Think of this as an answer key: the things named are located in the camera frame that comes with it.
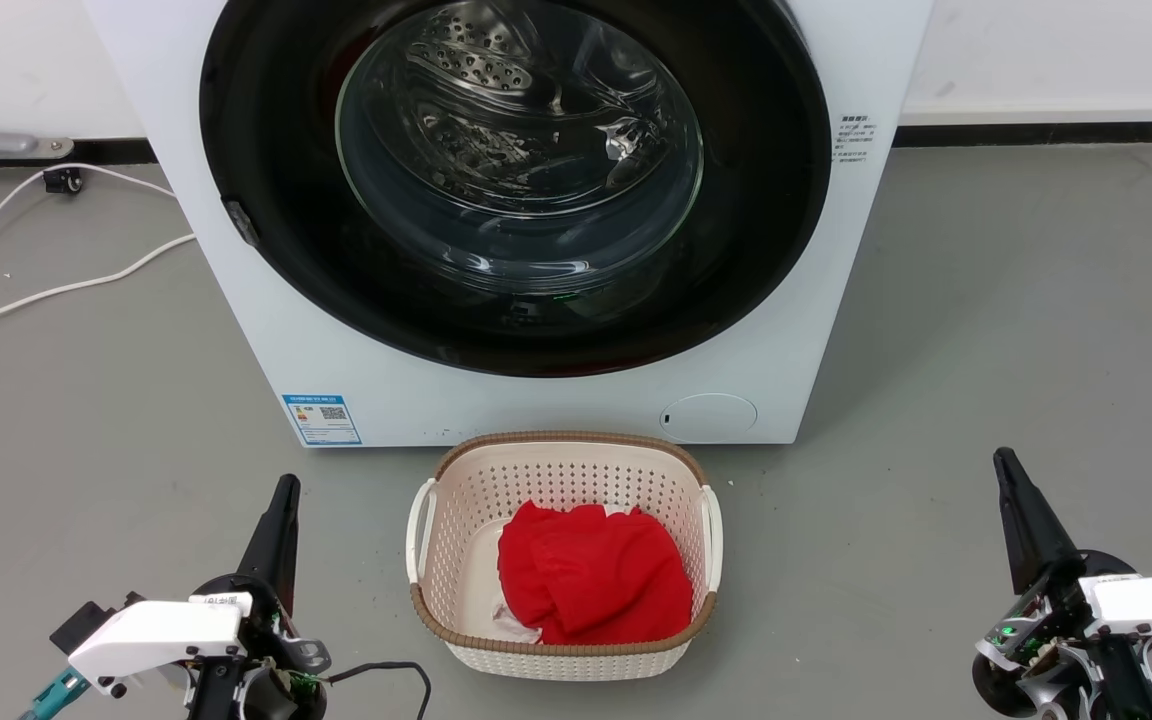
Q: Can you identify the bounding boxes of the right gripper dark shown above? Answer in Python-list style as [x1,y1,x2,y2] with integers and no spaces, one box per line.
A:
[970,446,1152,720]

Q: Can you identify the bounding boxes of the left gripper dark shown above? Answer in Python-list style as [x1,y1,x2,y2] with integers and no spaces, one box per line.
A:
[184,473,333,720]

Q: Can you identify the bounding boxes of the white front-load washing machine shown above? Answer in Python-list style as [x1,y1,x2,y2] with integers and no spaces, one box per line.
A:
[82,0,935,449]

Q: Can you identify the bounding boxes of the black round washer door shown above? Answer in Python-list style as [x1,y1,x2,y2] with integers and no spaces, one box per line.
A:
[199,0,833,379]

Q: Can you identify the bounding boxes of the blue energy label sticker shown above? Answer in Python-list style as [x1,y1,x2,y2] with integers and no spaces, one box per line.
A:
[281,393,363,447]

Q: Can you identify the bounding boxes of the cream perforated laundry basket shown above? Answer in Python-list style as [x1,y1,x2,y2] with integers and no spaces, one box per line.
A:
[406,431,724,683]

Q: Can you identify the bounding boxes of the white garment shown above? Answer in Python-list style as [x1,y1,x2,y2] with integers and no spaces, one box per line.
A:
[488,600,544,645]

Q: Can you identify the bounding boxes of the red garment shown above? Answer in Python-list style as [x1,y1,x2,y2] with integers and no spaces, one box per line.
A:
[497,500,694,646]

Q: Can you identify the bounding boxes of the round white filter cover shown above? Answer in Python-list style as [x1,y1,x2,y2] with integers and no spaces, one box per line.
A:
[659,392,759,442]

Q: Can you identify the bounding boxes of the white text label sticker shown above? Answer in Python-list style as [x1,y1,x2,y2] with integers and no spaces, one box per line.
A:
[834,113,880,167]

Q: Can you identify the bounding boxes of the perforated steel washer drum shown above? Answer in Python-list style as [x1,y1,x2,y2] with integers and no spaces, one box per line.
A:
[338,0,705,293]

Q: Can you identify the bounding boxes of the thin black left gripper cable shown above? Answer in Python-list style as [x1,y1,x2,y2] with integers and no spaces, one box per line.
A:
[322,660,434,720]

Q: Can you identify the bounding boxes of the thick white floor cable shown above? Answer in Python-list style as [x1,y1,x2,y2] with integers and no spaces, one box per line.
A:
[0,233,198,338]

